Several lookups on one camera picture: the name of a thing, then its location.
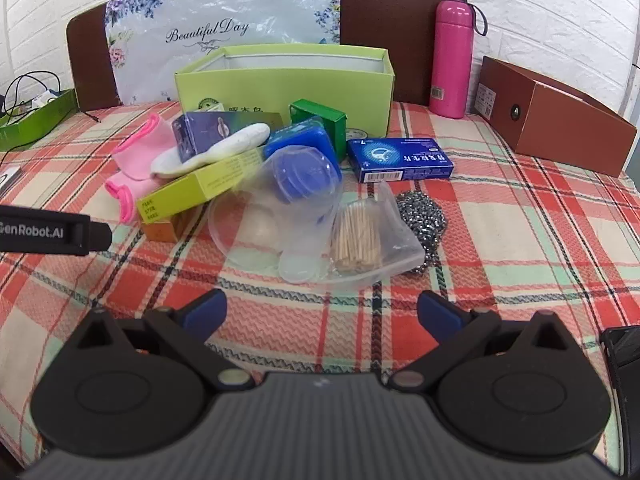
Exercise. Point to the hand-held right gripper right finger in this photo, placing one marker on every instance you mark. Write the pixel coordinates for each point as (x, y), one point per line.
(440, 312)

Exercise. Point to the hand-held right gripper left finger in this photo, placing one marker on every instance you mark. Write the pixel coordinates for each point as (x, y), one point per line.
(207, 310)

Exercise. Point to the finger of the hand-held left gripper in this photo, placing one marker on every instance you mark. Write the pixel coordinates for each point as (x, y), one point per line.
(100, 236)

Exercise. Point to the pink sock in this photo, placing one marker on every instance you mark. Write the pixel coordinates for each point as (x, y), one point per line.
(130, 192)
(140, 147)

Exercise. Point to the clear plastic cups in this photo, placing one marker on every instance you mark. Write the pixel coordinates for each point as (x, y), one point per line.
(250, 230)

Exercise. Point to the steel wool scrubber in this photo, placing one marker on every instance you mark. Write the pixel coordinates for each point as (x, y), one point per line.
(425, 220)

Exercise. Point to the bag of toothpicks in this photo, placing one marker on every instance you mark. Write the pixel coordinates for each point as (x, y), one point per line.
(357, 237)

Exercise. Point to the long blue purple box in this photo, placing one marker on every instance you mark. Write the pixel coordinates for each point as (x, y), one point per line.
(205, 130)

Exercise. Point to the blue round lid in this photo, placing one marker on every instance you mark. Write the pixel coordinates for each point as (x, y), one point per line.
(300, 175)

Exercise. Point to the light green cardboard box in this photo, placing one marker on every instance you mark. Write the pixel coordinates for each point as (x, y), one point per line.
(300, 85)

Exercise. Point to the orange box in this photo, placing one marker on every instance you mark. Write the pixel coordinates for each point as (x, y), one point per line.
(160, 230)

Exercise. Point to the white card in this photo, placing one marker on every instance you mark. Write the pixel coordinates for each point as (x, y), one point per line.
(7, 177)

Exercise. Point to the dark green tray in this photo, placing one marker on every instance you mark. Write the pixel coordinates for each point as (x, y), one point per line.
(35, 125)

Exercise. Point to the plaid blanket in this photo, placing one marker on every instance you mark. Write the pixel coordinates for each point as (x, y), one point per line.
(525, 240)

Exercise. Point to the white and yellow medicine box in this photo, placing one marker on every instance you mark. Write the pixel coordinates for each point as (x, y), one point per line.
(200, 185)

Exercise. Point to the white charger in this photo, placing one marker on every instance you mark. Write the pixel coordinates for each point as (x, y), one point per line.
(44, 100)

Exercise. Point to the blue medicine box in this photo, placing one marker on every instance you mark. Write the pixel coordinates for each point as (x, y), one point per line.
(400, 160)

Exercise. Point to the black device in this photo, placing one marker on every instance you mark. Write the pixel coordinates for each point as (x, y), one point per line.
(625, 360)

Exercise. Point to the floral plastic bedding bag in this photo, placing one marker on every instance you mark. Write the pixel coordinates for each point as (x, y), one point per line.
(200, 70)

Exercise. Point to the blue square container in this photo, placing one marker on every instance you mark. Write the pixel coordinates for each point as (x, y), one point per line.
(300, 135)

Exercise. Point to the small green box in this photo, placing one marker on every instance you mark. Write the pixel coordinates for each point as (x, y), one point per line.
(330, 120)

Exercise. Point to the brown cardboard box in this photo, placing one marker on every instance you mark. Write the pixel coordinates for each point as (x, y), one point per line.
(565, 125)

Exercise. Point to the pink thermos bottle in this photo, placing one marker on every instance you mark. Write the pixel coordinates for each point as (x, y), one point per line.
(450, 60)

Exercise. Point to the brown wooden headboard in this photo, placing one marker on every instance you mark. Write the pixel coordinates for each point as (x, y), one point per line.
(380, 10)

